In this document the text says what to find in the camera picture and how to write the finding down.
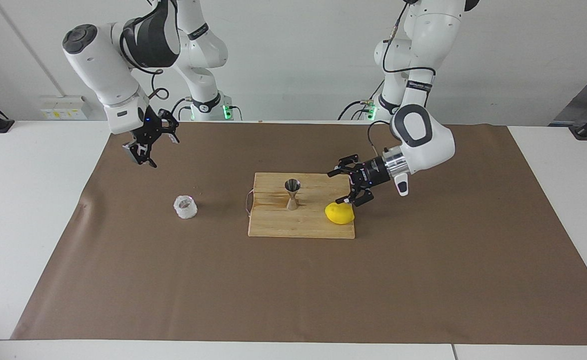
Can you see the yellow lemon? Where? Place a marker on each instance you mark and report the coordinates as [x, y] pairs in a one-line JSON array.
[[339, 215]]

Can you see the wooden cutting board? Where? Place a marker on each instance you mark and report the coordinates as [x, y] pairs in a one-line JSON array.
[[298, 225]]

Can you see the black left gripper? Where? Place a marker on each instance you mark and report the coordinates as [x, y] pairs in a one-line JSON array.
[[372, 174]]

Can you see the steel double jigger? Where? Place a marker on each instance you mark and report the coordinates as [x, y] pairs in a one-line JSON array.
[[292, 187]]

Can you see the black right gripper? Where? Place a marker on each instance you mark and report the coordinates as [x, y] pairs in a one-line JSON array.
[[151, 131]]

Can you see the clear plastic cup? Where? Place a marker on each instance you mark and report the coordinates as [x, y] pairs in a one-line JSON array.
[[185, 207]]

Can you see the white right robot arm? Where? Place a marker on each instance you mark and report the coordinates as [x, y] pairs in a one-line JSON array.
[[103, 65]]

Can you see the brown paper table mat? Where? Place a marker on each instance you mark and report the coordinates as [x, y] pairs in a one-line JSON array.
[[173, 280]]

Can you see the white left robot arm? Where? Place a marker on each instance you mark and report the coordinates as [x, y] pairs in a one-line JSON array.
[[433, 140]]

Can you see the white wall socket box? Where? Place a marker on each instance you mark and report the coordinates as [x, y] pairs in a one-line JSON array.
[[66, 107]]

